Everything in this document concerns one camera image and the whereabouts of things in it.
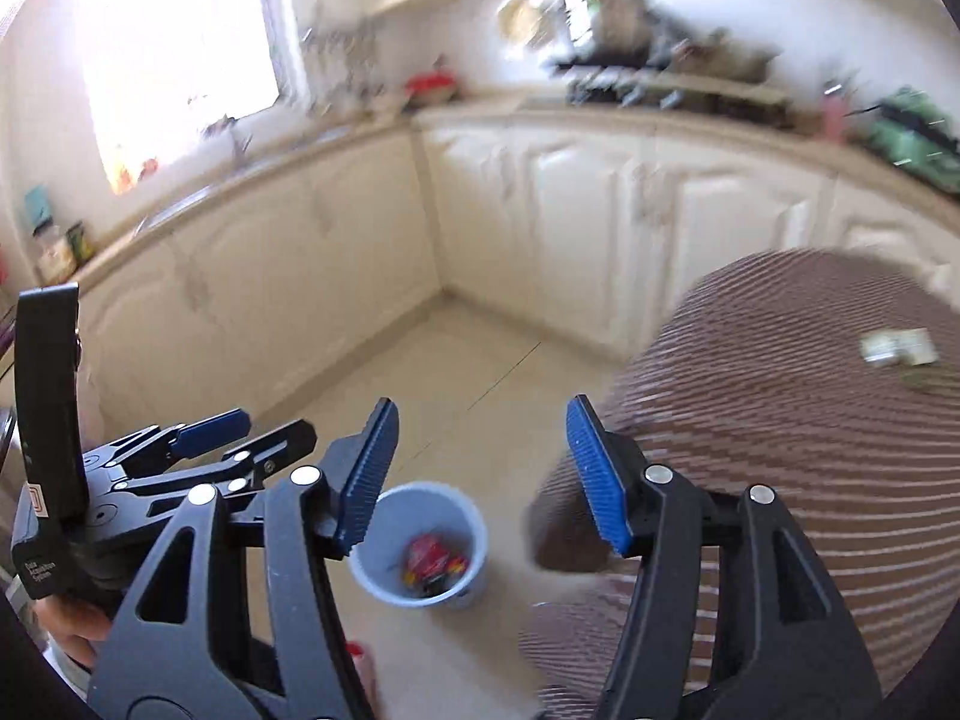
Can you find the pale blue plastic bucket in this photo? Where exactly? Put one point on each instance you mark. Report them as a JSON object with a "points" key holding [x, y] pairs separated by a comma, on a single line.
{"points": [[457, 517]]}

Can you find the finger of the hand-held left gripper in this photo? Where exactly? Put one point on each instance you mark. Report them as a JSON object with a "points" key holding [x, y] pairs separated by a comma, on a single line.
{"points": [[281, 439], [214, 427]]}

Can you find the pink bottle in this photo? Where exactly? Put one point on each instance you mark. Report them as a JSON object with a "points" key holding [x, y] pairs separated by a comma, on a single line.
{"points": [[834, 112]]}

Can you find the black gas stove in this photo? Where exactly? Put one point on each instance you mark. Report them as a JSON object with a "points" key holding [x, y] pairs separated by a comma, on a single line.
{"points": [[675, 94]]}

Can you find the red snack packet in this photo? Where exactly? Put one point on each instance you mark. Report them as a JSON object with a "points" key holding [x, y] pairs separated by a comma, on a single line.
{"points": [[429, 559]]}

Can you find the person's left hand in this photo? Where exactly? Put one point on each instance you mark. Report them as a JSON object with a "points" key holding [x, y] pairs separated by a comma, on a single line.
{"points": [[79, 626]]}

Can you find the green kitchen appliance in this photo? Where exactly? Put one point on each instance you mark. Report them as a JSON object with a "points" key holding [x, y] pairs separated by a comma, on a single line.
{"points": [[911, 139]]}

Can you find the white jar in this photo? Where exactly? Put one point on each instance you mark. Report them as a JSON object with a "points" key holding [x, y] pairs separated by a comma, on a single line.
{"points": [[54, 255]]}

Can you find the small red object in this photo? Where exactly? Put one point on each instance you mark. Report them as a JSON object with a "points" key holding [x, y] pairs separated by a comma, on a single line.
{"points": [[354, 649]]}

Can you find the teal box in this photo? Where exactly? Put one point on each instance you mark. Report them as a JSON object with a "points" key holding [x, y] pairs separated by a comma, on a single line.
{"points": [[37, 206]]}

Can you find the orange windowsill items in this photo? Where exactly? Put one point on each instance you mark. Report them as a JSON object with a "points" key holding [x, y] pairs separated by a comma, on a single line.
{"points": [[135, 176]]}

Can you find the green yellow can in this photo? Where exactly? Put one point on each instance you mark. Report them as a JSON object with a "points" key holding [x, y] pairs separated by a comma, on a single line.
{"points": [[79, 241]]}

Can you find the dish rack with dishes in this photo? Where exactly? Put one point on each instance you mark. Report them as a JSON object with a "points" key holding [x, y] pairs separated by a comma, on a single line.
{"points": [[637, 22]]}

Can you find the sink faucet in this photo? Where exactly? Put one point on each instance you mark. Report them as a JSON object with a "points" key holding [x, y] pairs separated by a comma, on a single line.
{"points": [[238, 136]]}

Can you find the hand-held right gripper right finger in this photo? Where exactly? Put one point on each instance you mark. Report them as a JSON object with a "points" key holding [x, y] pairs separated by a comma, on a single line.
{"points": [[600, 476]]}

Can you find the red bowl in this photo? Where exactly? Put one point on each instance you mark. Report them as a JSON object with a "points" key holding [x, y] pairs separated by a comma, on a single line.
{"points": [[431, 86]]}

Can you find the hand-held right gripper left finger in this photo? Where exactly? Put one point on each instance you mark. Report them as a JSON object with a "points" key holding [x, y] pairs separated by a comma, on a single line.
{"points": [[367, 476]]}

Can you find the hanging utensil rack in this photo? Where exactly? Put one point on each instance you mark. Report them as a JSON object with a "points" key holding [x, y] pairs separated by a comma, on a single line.
{"points": [[345, 60]]}

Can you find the pale green white wrapper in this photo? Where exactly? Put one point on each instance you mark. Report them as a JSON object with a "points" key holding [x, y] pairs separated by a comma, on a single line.
{"points": [[896, 349]]}

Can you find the cream base cabinets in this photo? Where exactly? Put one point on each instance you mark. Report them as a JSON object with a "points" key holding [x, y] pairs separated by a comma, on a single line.
{"points": [[570, 225]]}

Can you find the brown striped tablecloth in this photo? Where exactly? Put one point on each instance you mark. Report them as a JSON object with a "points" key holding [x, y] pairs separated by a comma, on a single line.
{"points": [[787, 480]]}

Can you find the bright window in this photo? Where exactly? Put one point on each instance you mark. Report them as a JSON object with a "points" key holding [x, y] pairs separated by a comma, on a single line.
{"points": [[180, 45]]}

